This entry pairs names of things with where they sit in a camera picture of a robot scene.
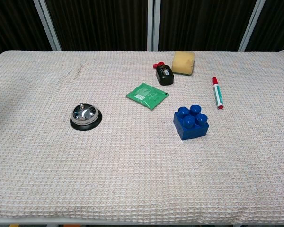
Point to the silver desk bell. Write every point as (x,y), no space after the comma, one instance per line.
(85,116)

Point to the green foil sachet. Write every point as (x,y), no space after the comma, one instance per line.
(146,95)

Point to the black bottle red cap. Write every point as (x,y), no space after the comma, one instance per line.
(165,74)

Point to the blue four-stud building block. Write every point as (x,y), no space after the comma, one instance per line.
(190,124)

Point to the beige waffle-weave tablecloth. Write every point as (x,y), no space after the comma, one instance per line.
(123,165)

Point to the yellow sponge green underside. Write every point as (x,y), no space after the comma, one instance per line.
(182,62)

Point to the red and white marker pen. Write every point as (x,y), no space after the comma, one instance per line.
(218,93)

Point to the grey metal frame post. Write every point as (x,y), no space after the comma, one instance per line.
(48,23)
(153,23)
(252,23)

